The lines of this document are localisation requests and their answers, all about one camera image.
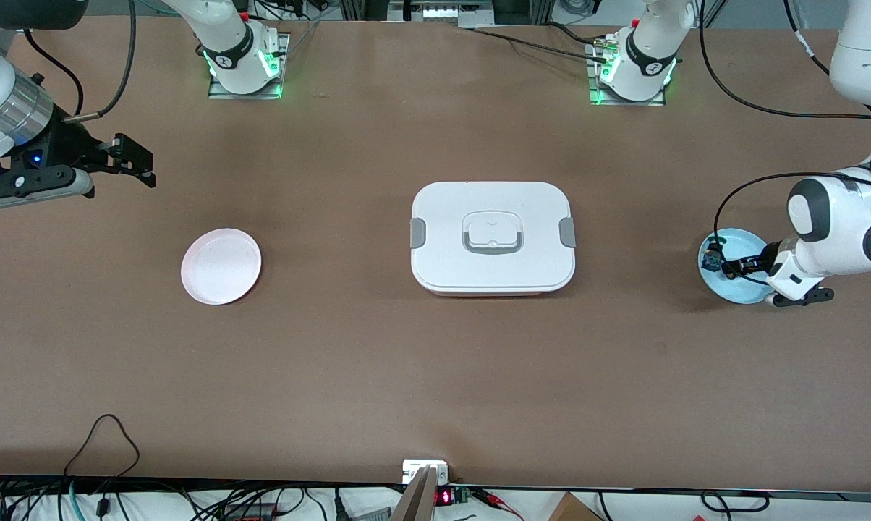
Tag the pink round plate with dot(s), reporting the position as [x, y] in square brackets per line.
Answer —
[221, 266]

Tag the red digit display module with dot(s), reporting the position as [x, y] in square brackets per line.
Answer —
[444, 497]

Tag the red clip lead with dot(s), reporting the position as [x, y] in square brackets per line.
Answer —
[497, 501]

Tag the orange push button switch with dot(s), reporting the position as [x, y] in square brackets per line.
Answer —
[731, 270]

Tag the green push button switch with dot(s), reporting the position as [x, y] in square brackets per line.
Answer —
[710, 259]

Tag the brown cardboard box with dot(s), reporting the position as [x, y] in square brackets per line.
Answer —
[573, 510]

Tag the light blue round plate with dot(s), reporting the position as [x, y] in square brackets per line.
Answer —
[736, 291]

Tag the small white box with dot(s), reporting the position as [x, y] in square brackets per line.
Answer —
[415, 469]

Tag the grey brown mounting bar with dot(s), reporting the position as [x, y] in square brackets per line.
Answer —
[417, 503]

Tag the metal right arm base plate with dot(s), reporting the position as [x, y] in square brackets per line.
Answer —
[284, 47]

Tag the white lunch box grey clips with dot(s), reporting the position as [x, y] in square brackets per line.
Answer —
[443, 217]

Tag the aluminium frame rack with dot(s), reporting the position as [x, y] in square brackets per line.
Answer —
[443, 13]

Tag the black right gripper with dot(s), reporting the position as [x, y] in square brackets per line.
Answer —
[69, 147]

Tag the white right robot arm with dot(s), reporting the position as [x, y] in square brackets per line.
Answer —
[236, 72]

